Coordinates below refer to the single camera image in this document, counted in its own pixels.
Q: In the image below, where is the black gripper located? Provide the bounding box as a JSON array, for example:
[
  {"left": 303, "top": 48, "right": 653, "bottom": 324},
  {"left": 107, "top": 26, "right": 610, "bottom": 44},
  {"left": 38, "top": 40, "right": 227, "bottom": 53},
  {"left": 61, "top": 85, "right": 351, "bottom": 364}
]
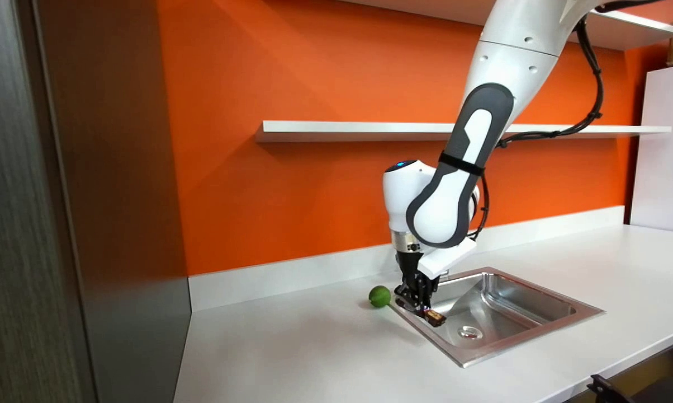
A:
[{"left": 392, "top": 250, "right": 439, "bottom": 320}]

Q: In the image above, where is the white backsplash strip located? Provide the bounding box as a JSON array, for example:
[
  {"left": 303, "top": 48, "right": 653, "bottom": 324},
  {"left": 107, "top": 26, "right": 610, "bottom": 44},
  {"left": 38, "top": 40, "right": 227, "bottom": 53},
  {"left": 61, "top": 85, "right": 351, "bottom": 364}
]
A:
[{"left": 186, "top": 203, "right": 626, "bottom": 312}]

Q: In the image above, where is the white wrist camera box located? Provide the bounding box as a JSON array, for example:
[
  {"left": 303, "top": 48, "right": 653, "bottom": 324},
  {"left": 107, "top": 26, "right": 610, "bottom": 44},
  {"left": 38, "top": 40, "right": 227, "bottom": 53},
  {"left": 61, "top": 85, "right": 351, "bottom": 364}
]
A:
[{"left": 415, "top": 236, "right": 481, "bottom": 284}]

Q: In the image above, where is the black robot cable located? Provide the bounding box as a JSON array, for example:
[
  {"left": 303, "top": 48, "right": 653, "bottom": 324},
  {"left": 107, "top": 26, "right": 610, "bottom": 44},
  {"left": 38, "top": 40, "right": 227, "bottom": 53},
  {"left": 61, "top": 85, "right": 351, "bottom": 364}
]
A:
[{"left": 470, "top": 11, "right": 605, "bottom": 242}]

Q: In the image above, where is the white floating wall shelf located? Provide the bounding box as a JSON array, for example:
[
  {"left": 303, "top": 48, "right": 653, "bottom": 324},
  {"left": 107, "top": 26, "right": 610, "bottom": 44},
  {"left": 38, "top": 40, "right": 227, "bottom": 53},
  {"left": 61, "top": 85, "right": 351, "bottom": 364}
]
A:
[{"left": 254, "top": 119, "right": 673, "bottom": 145}]

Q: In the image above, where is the grey wood-grain cabinet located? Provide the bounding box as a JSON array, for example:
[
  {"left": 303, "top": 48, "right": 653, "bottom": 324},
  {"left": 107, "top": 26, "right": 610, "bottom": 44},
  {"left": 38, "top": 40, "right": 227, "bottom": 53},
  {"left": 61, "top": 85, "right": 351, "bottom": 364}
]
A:
[{"left": 0, "top": 0, "right": 194, "bottom": 403}]

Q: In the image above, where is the white light bar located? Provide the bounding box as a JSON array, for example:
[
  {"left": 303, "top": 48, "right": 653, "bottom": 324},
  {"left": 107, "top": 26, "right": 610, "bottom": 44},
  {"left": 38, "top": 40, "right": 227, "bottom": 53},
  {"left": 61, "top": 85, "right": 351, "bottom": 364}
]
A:
[{"left": 597, "top": 7, "right": 673, "bottom": 38}]

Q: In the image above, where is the green ball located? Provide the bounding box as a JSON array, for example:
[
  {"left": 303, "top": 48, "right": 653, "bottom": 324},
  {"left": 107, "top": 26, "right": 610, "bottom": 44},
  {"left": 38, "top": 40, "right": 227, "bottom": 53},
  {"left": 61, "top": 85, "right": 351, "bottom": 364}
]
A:
[{"left": 367, "top": 284, "right": 393, "bottom": 311}]

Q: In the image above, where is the white side panel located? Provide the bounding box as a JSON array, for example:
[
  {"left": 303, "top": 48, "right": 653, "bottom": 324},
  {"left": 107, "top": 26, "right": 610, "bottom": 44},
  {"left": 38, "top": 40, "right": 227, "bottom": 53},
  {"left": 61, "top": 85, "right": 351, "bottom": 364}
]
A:
[{"left": 630, "top": 59, "right": 673, "bottom": 235}]

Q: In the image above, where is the stainless steel sink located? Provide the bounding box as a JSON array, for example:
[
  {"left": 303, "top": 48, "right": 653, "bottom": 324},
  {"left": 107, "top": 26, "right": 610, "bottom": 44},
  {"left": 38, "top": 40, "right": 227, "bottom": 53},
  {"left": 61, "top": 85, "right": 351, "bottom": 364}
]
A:
[{"left": 388, "top": 263, "right": 605, "bottom": 370}]

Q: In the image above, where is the black bracket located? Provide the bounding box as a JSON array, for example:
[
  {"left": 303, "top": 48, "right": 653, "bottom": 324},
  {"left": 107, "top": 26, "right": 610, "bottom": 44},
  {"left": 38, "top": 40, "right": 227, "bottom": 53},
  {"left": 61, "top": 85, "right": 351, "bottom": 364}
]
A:
[{"left": 585, "top": 371, "right": 632, "bottom": 403}]

